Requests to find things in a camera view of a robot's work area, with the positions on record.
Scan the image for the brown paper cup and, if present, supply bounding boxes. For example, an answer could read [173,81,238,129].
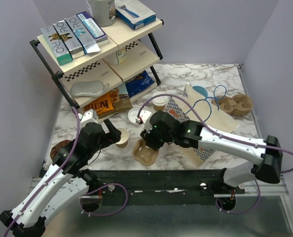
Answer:
[116,128,129,148]
[153,103,166,111]

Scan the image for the checkered paper bag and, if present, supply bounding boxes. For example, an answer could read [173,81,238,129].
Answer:
[164,97,215,168]

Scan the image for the white plastic cup lid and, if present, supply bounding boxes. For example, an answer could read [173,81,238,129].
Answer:
[127,108,139,125]

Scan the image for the brown cardboard cup carrier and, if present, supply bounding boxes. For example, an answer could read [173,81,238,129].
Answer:
[132,139,159,166]

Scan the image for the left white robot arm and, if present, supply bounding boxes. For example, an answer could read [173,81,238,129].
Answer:
[0,119,121,237]

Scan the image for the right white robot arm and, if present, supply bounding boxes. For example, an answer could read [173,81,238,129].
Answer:
[141,111,283,194]

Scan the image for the orange snack bag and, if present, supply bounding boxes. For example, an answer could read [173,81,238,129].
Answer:
[84,92,115,119]

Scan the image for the brown cookie package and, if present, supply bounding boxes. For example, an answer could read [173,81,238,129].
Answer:
[110,83,132,113]

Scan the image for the brown cookie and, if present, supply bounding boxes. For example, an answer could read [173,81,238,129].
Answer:
[50,140,71,160]

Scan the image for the grey sponge pad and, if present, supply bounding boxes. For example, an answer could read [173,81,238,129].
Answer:
[70,81,110,98]

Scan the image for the blue chips bag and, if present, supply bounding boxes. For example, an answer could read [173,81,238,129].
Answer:
[125,71,154,98]

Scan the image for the black beige shelf rack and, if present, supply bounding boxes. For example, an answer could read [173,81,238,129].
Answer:
[30,19,164,109]

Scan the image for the white patterned mug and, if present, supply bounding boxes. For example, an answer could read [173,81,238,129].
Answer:
[104,47,126,66]

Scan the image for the stacked brown cup carriers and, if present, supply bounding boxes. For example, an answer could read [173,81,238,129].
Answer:
[212,94,253,116]

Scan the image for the blue silver toothpaste box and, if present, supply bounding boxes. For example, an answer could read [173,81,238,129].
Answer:
[65,15,100,55]

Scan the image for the purple white toothpaste box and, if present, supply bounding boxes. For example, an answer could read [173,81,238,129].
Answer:
[77,11,109,46]

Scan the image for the teal silver toothpaste box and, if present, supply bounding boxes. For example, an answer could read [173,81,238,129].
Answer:
[40,26,72,66]

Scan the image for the blue razor box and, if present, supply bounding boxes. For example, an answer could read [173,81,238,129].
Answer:
[115,0,156,31]

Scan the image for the grey printed mug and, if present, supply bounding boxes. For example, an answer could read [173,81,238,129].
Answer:
[86,0,116,27]

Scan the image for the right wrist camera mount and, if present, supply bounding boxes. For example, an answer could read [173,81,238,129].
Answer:
[135,110,152,124]

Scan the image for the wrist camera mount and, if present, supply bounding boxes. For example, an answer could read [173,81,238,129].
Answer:
[135,110,152,124]
[80,109,97,126]

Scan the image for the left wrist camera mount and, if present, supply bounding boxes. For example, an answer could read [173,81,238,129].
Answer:
[80,109,97,126]

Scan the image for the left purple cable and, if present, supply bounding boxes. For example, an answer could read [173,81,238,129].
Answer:
[2,106,129,237]

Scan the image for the cream bag with blue handles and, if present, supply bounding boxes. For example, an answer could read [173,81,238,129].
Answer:
[185,83,239,133]

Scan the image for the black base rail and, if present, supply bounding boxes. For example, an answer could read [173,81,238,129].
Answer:
[80,169,245,206]

